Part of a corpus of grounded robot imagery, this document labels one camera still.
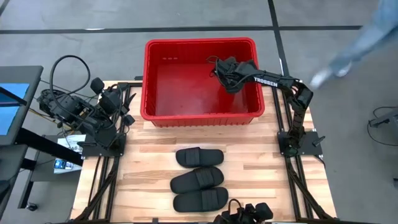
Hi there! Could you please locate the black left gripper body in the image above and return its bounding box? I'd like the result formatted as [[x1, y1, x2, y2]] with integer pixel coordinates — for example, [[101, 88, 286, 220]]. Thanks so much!
[[98, 86, 125, 116]]

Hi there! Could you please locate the blue desk mat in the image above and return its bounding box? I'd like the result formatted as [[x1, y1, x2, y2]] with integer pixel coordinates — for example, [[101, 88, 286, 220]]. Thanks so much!
[[0, 83, 30, 136]]

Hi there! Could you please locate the black camera cable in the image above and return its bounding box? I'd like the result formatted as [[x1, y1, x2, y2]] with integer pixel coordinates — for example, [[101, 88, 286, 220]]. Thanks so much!
[[214, 198, 246, 224]]

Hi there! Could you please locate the black floor cable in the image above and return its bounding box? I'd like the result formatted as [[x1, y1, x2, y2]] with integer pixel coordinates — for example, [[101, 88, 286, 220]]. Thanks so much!
[[366, 106, 398, 147]]

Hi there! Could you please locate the black slide sandal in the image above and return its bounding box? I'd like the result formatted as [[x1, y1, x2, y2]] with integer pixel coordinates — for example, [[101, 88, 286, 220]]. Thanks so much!
[[175, 146, 224, 169], [172, 186, 229, 213], [169, 167, 225, 195]]

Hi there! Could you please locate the grey lower shelf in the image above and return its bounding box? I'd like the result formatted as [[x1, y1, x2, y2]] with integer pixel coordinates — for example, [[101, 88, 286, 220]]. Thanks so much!
[[29, 134, 83, 183]]

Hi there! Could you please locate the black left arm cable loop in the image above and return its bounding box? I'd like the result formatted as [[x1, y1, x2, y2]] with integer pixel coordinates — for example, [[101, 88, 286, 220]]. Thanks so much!
[[49, 55, 91, 106]]

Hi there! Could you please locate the red plastic bin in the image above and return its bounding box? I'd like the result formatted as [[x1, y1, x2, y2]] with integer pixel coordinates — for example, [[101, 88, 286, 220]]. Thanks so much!
[[139, 37, 266, 128]]

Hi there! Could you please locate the black table-level camera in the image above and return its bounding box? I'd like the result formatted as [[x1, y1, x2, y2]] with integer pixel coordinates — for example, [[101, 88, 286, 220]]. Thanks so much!
[[244, 202, 274, 222]]

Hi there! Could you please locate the black desk support beam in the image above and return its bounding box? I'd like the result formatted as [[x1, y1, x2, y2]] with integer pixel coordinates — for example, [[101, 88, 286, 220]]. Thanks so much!
[[14, 126, 85, 167]]

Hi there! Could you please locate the white printed paper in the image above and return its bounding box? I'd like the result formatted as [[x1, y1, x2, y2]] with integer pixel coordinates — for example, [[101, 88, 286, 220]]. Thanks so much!
[[57, 133, 87, 154]]

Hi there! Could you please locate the small printed box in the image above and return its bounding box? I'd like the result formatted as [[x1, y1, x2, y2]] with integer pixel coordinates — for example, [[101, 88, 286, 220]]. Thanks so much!
[[52, 157, 83, 174]]

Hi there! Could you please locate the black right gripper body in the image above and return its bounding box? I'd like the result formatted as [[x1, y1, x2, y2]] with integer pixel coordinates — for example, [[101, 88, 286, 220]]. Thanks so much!
[[228, 59, 259, 95]]

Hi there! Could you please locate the person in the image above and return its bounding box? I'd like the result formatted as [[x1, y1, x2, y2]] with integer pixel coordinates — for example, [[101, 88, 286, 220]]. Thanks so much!
[[309, 0, 398, 91]]

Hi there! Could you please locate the grey desk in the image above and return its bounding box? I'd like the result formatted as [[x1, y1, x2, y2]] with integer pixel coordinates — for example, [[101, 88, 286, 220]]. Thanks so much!
[[0, 65, 44, 147]]

